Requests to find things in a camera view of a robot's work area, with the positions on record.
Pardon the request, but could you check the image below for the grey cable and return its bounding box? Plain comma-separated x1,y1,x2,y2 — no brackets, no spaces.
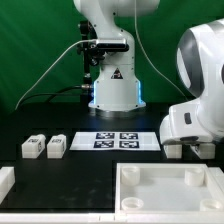
14,39,98,111

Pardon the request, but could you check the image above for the white sheet with tags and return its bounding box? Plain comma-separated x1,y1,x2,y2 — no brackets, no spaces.
70,131,160,151

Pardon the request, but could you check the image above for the white obstacle bar left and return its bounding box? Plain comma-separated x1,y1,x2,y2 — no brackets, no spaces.
0,167,15,204

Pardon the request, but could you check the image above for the black cable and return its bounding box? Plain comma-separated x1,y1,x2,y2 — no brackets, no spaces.
18,85,84,108

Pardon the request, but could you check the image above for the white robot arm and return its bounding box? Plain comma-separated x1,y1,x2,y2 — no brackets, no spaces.
73,0,224,145

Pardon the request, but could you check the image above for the white square table top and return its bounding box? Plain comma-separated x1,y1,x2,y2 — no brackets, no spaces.
115,163,224,214

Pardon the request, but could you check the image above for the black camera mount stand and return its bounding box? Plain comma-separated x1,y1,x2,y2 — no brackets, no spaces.
77,20,105,104

